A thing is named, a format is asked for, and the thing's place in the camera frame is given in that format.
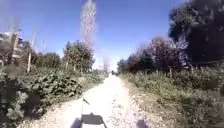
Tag pale gravel dirt path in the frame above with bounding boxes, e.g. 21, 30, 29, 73
18, 73, 174, 128

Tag green leafy tree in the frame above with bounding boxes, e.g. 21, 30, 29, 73
62, 40, 96, 74

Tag row of trees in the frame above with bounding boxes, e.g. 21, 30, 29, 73
116, 35, 189, 74

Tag tall pale poplar tree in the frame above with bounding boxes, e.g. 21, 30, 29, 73
79, 0, 98, 51

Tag green bushes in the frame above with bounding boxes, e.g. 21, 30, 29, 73
33, 51, 63, 70

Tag overgrown grass verge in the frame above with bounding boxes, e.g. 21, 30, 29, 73
119, 64, 224, 128
0, 64, 109, 128

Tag robot's own part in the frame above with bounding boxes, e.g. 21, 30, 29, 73
135, 119, 150, 128
69, 118, 83, 128

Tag pale pole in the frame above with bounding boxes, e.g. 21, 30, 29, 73
26, 31, 36, 74

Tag large dark tree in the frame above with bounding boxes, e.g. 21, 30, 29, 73
168, 0, 224, 66

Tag pale building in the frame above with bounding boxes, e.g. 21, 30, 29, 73
0, 30, 24, 66

